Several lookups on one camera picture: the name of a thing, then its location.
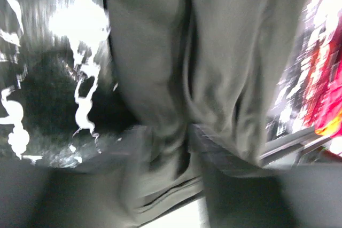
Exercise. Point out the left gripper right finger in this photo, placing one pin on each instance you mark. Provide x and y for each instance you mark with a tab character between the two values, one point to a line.
239	194

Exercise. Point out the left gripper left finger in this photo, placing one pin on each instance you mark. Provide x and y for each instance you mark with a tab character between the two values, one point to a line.
102	192

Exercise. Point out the orange t shirt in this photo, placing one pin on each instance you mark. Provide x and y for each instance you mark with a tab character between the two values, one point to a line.
327	121

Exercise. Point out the black t shirt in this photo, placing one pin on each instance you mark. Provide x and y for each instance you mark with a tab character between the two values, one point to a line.
214	63

